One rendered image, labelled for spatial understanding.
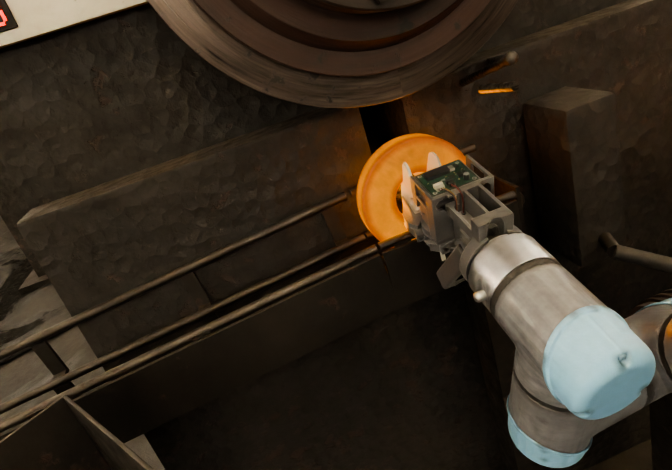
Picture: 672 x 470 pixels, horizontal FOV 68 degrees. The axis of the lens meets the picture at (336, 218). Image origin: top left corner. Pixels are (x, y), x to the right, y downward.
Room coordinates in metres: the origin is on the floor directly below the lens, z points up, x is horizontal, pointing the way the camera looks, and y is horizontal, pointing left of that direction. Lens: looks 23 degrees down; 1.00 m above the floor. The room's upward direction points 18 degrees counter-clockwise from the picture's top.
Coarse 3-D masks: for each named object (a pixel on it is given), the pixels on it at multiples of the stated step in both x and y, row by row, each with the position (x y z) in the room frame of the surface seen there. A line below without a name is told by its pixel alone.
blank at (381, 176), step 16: (384, 144) 0.61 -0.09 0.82; (400, 144) 0.59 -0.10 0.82; (416, 144) 0.59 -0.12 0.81; (432, 144) 0.59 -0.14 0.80; (448, 144) 0.60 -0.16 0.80; (368, 160) 0.61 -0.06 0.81; (384, 160) 0.58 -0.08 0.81; (400, 160) 0.59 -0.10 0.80; (416, 160) 0.59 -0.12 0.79; (448, 160) 0.59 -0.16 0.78; (464, 160) 0.60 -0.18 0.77; (368, 176) 0.58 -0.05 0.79; (384, 176) 0.58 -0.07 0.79; (400, 176) 0.59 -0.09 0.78; (368, 192) 0.58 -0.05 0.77; (384, 192) 0.58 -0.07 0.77; (368, 208) 0.58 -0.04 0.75; (384, 208) 0.58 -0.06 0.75; (368, 224) 0.58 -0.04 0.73; (384, 224) 0.58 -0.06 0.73; (400, 224) 0.58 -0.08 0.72
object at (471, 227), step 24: (456, 168) 0.49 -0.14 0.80; (480, 168) 0.48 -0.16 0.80; (432, 192) 0.46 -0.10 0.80; (456, 192) 0.45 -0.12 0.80; (480, 192) 0.45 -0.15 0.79; (432, 216) 0.46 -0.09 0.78; (456, 216) 0.44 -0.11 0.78; (480, 216) 0.41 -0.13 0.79; (504, 216) 0.40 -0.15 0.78; (432, 240) 0.48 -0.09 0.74; (456, 240) 0.45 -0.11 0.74; (480, 240) 0.40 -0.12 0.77
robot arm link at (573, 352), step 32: (512, 288) 0.34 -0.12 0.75; (544, 288) 0.32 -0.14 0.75; (576, 288) 0.32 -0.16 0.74; (512, 320) 0.33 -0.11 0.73; (544, 320) 0.30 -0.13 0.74; (576, 320) 0.29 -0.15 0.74; (608, 320) 0.28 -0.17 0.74; (544, 352) 0.29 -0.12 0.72; (576, 352) 0.27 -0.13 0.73; (608, 352) 0.26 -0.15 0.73; (640, 352) 0.26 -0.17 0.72; (544, 384) 0.29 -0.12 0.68; (576, 384) 0.26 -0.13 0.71; (608, 384) 0.25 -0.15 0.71; (640, 384) 0.26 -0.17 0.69
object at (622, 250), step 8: (608, 232) 0.58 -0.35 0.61; (600, 240) 0.57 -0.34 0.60; (608, 240) 0.56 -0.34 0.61; (608, 248) 0.55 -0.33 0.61; (616, 248) 0.54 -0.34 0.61; (624, 248) 0.54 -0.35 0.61; (632, 248) 0.54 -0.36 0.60; (616, 256) 0.54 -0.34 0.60; (624, 256) 0.53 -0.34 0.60; (632, 256) 0.53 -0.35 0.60; (640, 256) 0.53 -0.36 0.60; (648, 256) 0.52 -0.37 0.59; (656, 256) 0.52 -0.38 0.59; (664, 256) 0.52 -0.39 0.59; (640, 264) 0.52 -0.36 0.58; (648, 264) 0.52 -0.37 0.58; (656, 264) 0.52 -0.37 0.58; (664, 264) 0.51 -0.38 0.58
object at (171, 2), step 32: (160, 0) 0.53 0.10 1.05; (192, 0) 0.53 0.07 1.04; (512, 0) 0.58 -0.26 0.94; (192, 32) 0.53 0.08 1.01; (224, 32) 0.54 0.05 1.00; (480, 32) 0.57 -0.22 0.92; (224, 64) 0.54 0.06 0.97; (256, 64) 0.54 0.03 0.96; (416, 64) 0.56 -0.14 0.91; (448, 64) 0.57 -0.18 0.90; (288, 96) 0.54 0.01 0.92; (320, 96) 0.55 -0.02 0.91; (352, 96) 0.55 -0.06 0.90; (384, 96) 0.56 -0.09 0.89
